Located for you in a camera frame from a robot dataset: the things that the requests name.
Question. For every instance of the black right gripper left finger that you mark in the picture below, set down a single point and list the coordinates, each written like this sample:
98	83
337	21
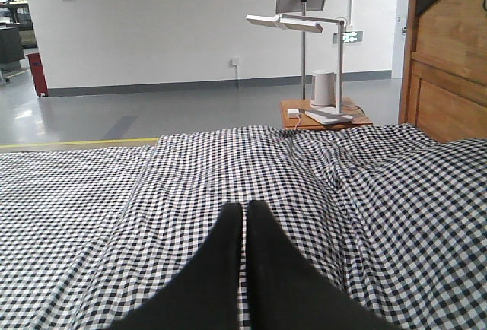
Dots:
204	294

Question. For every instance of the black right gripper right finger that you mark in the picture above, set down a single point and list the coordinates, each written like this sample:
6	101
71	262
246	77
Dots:
285	291

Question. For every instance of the wooden bed headboard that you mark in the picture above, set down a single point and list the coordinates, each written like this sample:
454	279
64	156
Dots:
443	89

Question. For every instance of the white desk lamp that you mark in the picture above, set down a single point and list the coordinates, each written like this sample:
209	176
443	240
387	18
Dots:
312	25

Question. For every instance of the black white checkered bedsheet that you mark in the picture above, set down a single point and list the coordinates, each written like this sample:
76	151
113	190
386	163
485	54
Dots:
390	216

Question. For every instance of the wooden bedside table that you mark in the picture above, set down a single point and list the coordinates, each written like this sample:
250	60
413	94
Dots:
323	118

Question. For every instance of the white power adapter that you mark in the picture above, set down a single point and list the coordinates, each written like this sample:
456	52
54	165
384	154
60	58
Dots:
293	113

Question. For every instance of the white cylindrical speaker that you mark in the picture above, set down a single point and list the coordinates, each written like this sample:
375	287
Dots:
323	88

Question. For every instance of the red bin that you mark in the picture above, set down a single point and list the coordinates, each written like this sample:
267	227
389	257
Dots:
36	68

